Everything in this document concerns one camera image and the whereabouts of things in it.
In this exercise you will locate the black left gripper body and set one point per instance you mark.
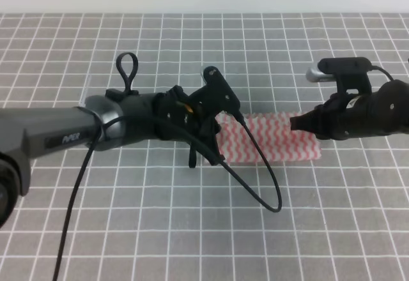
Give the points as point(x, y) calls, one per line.
point(188, 112)

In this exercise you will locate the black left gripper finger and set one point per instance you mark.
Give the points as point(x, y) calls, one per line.
point(208, 135)
point(192, 162)

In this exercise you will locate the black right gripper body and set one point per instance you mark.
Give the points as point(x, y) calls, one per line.
point(344, 117)

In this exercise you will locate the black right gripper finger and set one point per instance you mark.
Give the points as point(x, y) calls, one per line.
point(309, 122)

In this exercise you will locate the pink white wavy striped towel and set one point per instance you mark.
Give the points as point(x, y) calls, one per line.
point(273, 135)

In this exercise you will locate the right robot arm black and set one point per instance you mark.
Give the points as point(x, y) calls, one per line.
point(390, 109)

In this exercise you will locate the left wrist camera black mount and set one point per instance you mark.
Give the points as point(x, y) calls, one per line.
point(218, 95)

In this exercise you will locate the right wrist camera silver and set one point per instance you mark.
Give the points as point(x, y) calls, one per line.
point(347, 72)

